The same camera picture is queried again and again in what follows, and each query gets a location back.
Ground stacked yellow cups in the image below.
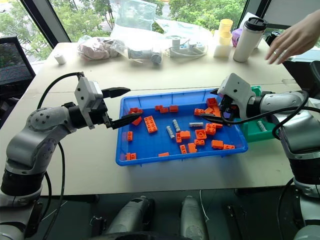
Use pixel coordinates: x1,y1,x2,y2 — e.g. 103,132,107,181
218,18,234,46

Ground orange plastic building brick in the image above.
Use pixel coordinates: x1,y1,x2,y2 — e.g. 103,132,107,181
143,115,159,134

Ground black mesh office chair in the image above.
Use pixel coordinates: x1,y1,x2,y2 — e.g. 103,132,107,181
0,35,37,88

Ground black round object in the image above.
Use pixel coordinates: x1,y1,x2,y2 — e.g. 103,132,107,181
264,30,284,46

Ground blue plastic tray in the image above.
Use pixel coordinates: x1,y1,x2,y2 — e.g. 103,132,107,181
115,87,249,168

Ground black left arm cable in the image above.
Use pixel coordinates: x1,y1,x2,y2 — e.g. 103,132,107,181
36,71,85,240

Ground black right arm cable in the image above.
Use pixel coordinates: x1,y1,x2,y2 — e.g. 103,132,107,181
219,90,320,141

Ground clear plastic bag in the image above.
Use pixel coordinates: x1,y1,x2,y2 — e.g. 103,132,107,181
109,0,213,65

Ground small white cylinder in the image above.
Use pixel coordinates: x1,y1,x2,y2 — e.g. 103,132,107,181
54,52,67,66

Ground purple object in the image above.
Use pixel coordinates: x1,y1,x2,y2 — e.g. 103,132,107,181
231,27,244,48

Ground white power strip with cable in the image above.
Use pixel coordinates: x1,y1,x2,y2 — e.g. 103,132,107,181
164,34,209,60

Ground white string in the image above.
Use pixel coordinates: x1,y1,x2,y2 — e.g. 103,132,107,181
198,189,210,222

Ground white foam block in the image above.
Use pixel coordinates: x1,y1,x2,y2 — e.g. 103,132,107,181
213,29,233,59

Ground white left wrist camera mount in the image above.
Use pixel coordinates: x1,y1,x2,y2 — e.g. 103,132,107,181
74,76,105,130

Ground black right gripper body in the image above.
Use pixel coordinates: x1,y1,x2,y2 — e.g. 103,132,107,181
218,95,239,119

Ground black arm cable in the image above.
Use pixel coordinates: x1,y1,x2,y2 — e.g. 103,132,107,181
36,71,85,240
219,90,320,141

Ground green plastic bin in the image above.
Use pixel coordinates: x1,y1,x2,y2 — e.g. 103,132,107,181
241,85,276,144

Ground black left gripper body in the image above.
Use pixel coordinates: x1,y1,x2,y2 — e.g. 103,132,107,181
88,98,113,130

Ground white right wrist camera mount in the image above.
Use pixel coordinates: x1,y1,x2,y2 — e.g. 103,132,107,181
216,72,257,121

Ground clear jars with grey lids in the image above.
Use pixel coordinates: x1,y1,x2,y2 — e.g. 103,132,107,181
127,46,164,65

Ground white tumbler with black lid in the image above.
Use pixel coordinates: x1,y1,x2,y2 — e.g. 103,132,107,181
232,17,269,63

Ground plastic bag with pink contents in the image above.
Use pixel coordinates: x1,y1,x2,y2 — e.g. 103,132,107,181
76,35,127,62

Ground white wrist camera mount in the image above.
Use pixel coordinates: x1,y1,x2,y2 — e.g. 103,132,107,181
74,76,105,130
216,72,257,121

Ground silver rounded robot leg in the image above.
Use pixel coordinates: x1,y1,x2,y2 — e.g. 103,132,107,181
180,195,208,240
104,195,155,236

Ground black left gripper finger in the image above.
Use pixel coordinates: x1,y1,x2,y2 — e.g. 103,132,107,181
101,86,132,99
110,112,144,130

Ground person's bare hand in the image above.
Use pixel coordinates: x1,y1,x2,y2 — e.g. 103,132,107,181
264,9,320,66

